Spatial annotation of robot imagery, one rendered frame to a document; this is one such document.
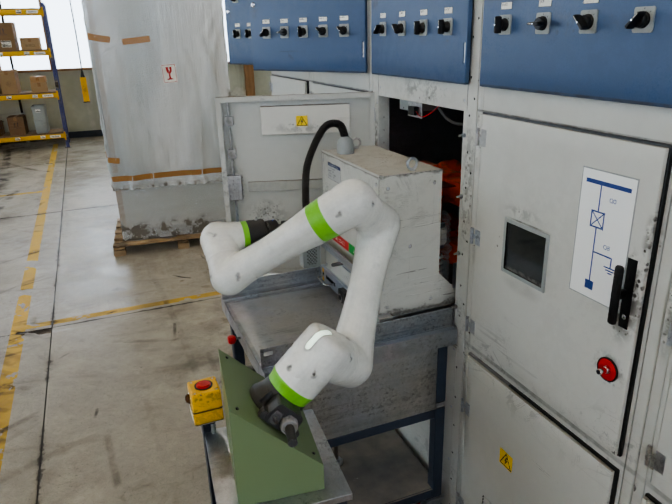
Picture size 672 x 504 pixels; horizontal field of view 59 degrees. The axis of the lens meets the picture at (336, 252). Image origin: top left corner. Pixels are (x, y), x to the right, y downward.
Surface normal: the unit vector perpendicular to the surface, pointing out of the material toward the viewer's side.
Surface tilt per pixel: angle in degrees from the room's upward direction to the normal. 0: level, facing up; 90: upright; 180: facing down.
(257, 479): 90
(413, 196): 90
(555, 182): 90
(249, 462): 90
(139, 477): 0
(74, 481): 0
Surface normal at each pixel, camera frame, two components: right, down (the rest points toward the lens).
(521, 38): -0.92, 0.15
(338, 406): 0.38, 0.31
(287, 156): 0.07, 0.34
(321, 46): -0.62, 0.29
